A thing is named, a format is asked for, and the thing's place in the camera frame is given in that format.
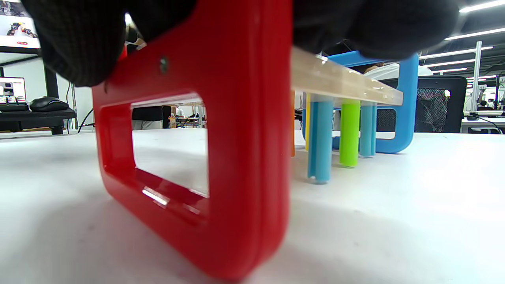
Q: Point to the black desk shelf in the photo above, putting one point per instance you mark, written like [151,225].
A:
[35,118]

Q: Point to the large display screen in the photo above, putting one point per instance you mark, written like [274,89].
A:
[17,27]

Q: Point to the white office desk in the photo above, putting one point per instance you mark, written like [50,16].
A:
[481,120]

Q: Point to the white metal pole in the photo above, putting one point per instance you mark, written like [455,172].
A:
[476,75]

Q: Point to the rainbow wooden hammer bench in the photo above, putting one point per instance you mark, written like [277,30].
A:
[244,138]

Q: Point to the long ceiling light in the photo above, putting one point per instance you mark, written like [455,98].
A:
[453,53]
[473,34]
[481,6]

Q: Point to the black keyboard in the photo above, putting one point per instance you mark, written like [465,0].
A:
[14,103]

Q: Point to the small computer screen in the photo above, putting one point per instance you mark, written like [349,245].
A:
[12,86]

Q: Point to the person's right hand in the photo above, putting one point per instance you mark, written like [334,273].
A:
[79,39]

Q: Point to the black mesh office chair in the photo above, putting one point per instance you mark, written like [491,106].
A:
[442,102]

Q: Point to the black computer mouse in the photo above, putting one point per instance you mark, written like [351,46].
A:
[49,103]

